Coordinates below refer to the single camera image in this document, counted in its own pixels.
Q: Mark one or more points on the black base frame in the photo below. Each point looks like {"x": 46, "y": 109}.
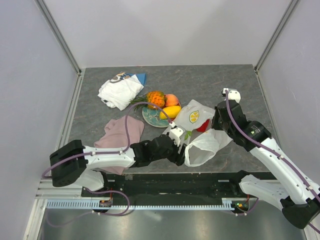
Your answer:
{"x": 177, "y": 188}

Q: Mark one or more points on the white plastic bag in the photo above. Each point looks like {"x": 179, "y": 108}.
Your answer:
{"x": 201, "y": 146}

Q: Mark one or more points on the patterned fruit plate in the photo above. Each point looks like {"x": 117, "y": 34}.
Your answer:
{"x": 151, "y": 116}

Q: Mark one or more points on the aluminium corner post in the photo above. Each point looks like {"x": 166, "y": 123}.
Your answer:
{"x": 58, "y": 35}
{"x": 276, "y": 33}

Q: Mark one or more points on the orange pineapple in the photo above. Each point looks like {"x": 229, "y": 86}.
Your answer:
{"x": 155, "y": 97}

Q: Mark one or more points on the yellow mango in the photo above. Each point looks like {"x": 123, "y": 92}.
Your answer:
{"x": 170, "y": 111}

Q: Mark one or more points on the right aluminium corner post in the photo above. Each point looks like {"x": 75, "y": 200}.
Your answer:
{"x": 276, "y": 33}

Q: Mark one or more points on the white slotted cable duct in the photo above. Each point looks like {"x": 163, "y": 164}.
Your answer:
{"x": 104, "y": 204}

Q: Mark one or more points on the white printed t-shirt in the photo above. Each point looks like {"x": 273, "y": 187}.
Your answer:
{"x": 119, "y": 91}

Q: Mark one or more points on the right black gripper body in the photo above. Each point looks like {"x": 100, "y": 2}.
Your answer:
{"x": 218, "y": 124}

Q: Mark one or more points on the pink cloth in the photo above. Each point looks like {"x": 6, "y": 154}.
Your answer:
{"x": 115, "y": 133}

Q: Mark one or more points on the red bell pepper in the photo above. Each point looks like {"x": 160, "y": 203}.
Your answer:
{"x": 204, "y": 126}

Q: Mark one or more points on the peach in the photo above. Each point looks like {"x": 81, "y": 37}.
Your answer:
{"x": 171, "y": 100}

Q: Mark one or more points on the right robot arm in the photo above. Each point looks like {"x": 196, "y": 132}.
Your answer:
{"x": 297, "y": 197}

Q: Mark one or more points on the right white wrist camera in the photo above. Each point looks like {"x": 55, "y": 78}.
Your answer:
{"x": 231, "y": 94}

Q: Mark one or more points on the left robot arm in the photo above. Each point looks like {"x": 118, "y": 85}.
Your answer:
{"x": 77, "y": 164}

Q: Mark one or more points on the left aluminium corner post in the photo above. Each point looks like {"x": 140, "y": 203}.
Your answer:
{"x": 58, "y": 35}

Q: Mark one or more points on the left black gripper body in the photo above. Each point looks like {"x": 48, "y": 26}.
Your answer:
{"x": 175, "y": 157}

